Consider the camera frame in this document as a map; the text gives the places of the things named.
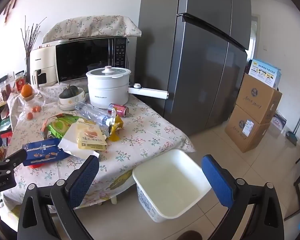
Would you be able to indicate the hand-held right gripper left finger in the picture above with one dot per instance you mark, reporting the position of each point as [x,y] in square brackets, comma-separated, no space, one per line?
[86,177]

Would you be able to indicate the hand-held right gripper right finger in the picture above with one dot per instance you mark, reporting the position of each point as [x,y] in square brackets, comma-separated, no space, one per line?
[218,182]

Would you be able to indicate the blue snack packet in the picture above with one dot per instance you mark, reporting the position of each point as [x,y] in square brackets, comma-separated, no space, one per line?
[45,152]

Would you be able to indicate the white plastic bin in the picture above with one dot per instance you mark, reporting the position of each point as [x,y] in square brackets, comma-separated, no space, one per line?
[170,180]

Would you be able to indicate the pale yellow snack packet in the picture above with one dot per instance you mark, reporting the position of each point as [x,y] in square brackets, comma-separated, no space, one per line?
[90,137]

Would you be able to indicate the green snack packet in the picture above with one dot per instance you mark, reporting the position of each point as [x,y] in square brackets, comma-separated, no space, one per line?
[58,127]

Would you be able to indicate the yellow snack wrapper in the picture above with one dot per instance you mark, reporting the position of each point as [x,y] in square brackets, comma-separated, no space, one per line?
[113,133]

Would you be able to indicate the brown cardboard box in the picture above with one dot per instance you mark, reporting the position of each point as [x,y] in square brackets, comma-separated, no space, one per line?
[247,135]
[257,97]

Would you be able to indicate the large orange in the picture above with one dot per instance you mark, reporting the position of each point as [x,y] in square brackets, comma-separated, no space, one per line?
[26,90]

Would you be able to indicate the clear plastic bottle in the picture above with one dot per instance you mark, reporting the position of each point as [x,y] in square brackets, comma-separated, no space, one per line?
[92,112]

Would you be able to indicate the red spice jar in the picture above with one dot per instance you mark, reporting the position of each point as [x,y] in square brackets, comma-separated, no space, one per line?
[20,82]

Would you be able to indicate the red drink can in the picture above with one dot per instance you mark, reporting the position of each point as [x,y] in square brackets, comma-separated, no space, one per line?
[118,110]

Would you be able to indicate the cream bowl with flower print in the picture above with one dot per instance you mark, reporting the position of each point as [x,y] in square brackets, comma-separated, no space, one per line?
[75,100]

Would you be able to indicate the dark green pumpkin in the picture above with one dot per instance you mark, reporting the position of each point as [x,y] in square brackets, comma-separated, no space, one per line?
[68,93]

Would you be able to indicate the glass vase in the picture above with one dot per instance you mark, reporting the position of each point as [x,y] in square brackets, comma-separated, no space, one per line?
[28,67]

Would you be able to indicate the white electric cooking pot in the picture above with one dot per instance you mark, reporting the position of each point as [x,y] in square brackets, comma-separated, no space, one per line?
[107,90]

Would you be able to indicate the cream air fryer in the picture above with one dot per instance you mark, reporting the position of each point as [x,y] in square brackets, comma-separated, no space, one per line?
[43,60]

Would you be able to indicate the dry twigs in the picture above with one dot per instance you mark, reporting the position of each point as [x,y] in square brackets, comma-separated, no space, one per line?
[31,37]

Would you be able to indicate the grey refrigerator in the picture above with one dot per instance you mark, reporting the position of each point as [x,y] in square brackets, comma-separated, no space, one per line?
[202,67]

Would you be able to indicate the black microwave oven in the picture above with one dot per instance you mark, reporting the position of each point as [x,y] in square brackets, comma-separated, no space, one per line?
[85,60]

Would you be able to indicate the blue white carton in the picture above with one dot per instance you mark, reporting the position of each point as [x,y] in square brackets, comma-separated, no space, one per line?
[265,73]

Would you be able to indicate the floral cloth cover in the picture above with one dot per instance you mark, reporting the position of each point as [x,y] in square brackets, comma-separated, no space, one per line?
[90,27]

